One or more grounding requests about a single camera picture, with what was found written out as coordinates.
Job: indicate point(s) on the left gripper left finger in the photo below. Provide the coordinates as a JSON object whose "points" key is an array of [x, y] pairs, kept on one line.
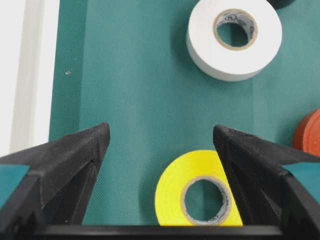
{"points": [[58, 184]]}

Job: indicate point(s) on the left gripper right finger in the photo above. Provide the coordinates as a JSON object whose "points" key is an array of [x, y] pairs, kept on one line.
{"points": [[274, 187]]}

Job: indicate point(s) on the yellow tape roll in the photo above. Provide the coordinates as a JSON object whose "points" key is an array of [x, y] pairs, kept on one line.
{"points": [[176, 180]]}

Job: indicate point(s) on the white tape roll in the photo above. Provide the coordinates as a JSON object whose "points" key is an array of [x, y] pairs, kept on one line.
{"points": [[229, 63]]}

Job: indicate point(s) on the green table cloth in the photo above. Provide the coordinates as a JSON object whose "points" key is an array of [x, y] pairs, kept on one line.
{"points": [[125, 62]]}

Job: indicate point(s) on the white plastic case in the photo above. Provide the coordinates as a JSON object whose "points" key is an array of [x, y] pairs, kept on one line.
{"points": [[28, 40]]}

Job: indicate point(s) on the black tape roll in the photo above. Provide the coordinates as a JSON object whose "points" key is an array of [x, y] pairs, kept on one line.
{"points": [[279, 4]]}

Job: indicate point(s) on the red tape roll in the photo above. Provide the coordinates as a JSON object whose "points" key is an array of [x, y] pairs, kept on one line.
{"points": [[307, 134]]}

